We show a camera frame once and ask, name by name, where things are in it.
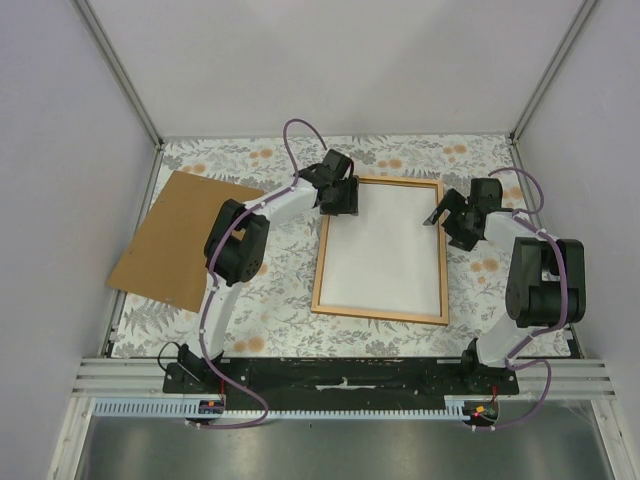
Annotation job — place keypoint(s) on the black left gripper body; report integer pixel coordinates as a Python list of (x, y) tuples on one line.
[(345, 199)]

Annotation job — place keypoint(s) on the aluminium rail frame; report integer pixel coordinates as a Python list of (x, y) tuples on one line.
[(541, 381)]

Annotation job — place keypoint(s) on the right aluminium corner post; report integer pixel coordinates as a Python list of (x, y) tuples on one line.
[(567, 43)]

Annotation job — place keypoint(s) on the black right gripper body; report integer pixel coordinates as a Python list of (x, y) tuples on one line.
[(456, 223)]

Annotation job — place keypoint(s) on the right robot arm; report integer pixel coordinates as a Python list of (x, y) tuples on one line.
[(546, 284)]

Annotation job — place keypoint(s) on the floral patterned table mat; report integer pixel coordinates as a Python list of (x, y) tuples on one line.
[(273, 316)]

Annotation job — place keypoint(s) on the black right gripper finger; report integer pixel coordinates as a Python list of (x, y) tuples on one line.
[(452, 202), (465, 241)]

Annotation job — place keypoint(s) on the wooden picture frame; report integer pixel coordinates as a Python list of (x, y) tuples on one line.
[(442, 260)]

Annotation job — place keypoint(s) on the building photo print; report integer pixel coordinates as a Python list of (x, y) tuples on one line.
[(385, 250)]

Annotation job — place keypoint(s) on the brown cardboard backing board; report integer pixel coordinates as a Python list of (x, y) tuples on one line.
[(165, 260)]

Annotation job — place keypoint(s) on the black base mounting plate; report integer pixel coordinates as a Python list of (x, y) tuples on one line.
[(338, 382)]

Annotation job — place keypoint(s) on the left aluminium corner post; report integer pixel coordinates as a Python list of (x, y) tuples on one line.
[(115, 65)]

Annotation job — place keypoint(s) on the light blue cable duct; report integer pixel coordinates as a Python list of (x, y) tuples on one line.
[(196, 408)]

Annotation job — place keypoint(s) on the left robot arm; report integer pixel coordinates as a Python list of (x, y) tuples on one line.
[(235, 248)]

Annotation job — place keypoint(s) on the aluminium corner post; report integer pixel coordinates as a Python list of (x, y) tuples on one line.
[(567, 43), (115, 65)]

